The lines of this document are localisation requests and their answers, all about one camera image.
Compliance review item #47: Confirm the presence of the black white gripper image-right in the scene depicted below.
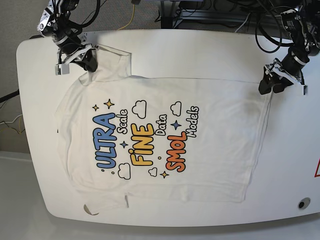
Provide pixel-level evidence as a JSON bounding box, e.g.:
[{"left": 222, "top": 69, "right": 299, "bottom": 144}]
[{"left": 258, "top": 51, "right": 310, "bottom": 95}]

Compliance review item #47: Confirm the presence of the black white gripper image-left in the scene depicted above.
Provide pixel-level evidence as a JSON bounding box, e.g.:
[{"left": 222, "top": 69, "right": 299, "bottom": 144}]
[{"left": 56, "top": 34, "right": 98, "bottom": 73}]

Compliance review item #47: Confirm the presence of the white printed T-shirt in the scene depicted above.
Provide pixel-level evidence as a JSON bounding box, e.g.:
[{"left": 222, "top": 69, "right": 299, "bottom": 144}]
[{"left": 56, "top": 46, "right": 271, "bottom": 215}]

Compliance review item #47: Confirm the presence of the black equipment rack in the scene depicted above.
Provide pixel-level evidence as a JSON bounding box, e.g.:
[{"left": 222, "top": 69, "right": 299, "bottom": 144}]
[{"left": 154, "top": 0, "right": 276, "bottom": 33}]

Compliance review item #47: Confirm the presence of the black table leg bar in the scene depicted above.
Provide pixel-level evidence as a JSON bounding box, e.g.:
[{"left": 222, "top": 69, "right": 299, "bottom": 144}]
[{"left": 0, "top": 89, "right": 20, "bottom": 103}]

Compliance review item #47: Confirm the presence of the red triangle sticker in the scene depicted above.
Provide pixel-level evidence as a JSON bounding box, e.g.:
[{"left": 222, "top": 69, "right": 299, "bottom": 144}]
[{"left": 314, "top": 159, "right": 320, "bottom": 178}]

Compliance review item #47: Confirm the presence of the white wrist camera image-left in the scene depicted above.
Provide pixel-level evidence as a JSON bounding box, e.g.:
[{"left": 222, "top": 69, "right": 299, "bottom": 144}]
[{"left": 55, "top": 63, "right": 70, "bottom": 76}]

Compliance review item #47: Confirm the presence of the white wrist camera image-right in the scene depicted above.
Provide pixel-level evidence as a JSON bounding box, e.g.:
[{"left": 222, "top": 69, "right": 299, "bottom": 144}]
[{"left": 298, "top": 85, "right": 308, "bottom": 96}]

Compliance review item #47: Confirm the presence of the yellow floor cable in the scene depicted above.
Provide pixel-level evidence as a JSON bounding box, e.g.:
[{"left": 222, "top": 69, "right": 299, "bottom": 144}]
[{"left": 118, "top": 3, "right": 137, "bottom": 31}]

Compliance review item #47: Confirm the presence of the white floor cable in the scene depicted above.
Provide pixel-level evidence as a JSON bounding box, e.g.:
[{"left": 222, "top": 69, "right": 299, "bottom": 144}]
[{"left": 0, "top": 114, "right": 23, "bottom": 126}]

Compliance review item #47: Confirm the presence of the right table cable grommet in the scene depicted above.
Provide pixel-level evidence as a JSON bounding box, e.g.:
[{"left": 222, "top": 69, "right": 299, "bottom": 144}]
[{"left": 298, "top": 197, "right": 311, "bottom": 210}]

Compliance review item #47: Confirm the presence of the table cable grommet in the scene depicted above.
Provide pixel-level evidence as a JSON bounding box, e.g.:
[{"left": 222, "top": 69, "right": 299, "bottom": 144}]
[
  {"left": 298, "top": 197, "right": 311, "bottom": 210},
  {"left": 83, "top": 204, "right": 91, "bottom": 215}
]

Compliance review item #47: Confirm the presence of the left table cable grommet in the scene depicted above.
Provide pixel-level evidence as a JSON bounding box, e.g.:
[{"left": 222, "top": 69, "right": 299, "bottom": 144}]
[{"left": 83, "top": 204, "right": 91, "bottom": 215}]

